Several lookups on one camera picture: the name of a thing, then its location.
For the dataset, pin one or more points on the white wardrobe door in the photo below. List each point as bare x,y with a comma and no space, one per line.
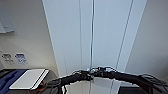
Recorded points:
66,36
116,36

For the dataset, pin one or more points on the black table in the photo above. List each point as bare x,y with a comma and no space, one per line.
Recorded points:
50,75

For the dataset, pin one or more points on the orange object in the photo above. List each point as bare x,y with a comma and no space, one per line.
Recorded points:
41,86

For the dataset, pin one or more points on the white wardrobe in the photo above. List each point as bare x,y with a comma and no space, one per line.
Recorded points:
92,26

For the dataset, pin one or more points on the white flat board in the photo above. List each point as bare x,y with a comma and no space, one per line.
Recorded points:
28,78

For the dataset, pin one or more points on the blue bag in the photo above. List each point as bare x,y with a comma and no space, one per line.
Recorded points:
8,80

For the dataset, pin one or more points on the wall socket with grey label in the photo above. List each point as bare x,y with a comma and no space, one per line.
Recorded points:
7,58

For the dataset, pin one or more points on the white wall box green sign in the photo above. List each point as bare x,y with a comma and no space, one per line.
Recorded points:
5,23

